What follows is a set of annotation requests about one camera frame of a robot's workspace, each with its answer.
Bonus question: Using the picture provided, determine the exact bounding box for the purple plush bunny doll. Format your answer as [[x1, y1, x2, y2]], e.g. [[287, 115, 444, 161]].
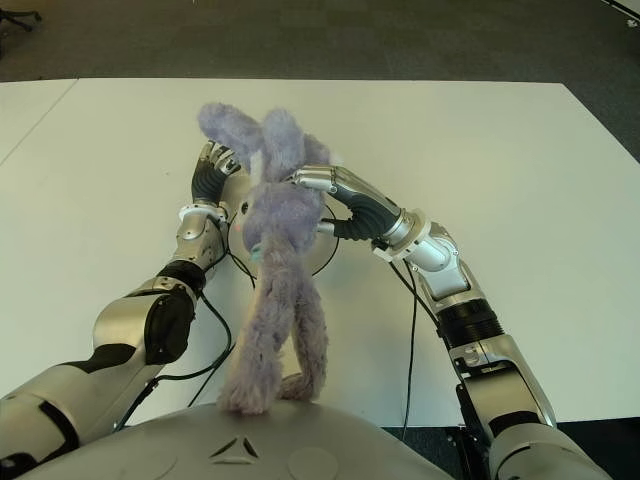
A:
[[195, 101, 346, 416]]

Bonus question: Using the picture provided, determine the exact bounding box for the white plate black rim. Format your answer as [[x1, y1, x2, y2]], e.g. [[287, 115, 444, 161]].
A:
[[227, 192, 341, 277]]

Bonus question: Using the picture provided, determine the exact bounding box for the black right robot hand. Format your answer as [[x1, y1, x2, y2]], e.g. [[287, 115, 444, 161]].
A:
[[285, 164, 407, 244]]

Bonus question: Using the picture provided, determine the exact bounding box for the silver robot torso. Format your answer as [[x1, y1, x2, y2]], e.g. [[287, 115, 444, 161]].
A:
[[29, 399, 481, 480]]

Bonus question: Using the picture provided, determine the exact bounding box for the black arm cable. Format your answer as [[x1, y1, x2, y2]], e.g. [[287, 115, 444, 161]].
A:
[[389, 259, 441, 441], [112, 252, 259, 431]]

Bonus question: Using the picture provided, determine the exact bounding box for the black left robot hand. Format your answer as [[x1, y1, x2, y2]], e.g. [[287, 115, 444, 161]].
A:
[[191, 140, 242, 207]]

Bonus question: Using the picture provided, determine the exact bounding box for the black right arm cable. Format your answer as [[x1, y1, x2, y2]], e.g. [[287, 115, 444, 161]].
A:
[[389, 259, 441, 441]]

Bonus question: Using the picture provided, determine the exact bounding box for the black office chair base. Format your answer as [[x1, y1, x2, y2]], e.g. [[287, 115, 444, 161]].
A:
[[0, 8, 44, 24]]

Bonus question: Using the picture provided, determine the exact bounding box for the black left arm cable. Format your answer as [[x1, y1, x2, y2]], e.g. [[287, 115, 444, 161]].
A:
[[112, 252, 259, 431]]

